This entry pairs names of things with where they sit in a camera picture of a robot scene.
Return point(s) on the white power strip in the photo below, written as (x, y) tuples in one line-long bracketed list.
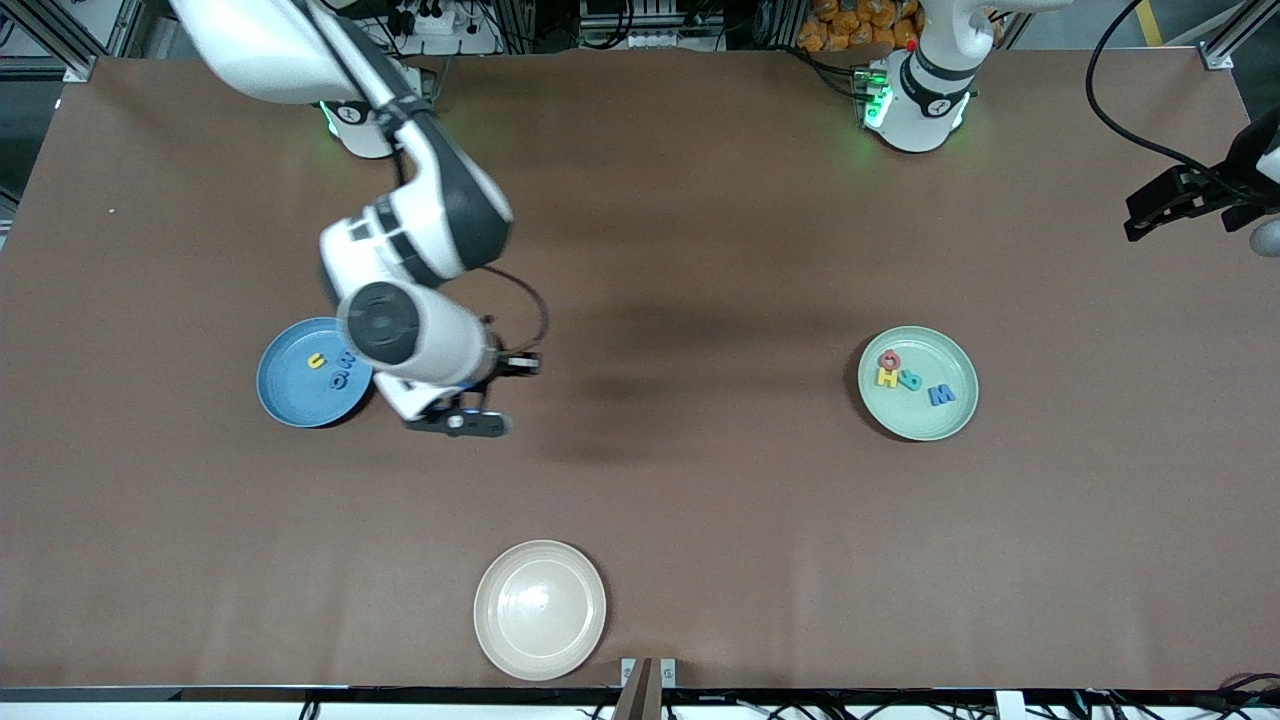
[(430, 22)]

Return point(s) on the beige plate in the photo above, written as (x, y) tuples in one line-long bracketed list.
[(540, 610)]

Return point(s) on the black electronics box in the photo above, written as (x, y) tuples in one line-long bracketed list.
[(650, 40)]

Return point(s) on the blue capital letter M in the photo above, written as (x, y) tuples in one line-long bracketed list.
[(941, 395)]

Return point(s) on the yellow letter H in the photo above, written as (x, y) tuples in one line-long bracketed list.
[(887, 379)]

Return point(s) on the green plate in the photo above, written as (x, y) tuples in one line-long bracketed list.
[(918, 415)]

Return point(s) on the teal letter R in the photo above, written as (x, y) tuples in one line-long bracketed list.
[(910, 381)]

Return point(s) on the blue plate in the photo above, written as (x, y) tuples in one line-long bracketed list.
[(295, 395)]

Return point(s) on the blue letter g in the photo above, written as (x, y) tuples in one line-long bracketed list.
[(340, 381)]

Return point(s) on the metal mount bracket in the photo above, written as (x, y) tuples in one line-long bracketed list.
[(640, 690)]

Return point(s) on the red letter G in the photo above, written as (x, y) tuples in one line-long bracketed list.
[(884, 359)]

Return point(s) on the orange packets pile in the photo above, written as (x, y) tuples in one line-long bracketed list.
[(830, 30)]

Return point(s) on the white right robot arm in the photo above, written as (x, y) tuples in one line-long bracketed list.
[(450, 210)]

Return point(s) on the aluminium frame post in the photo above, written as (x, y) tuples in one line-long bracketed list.
[(75, 55), (1225, 50)]

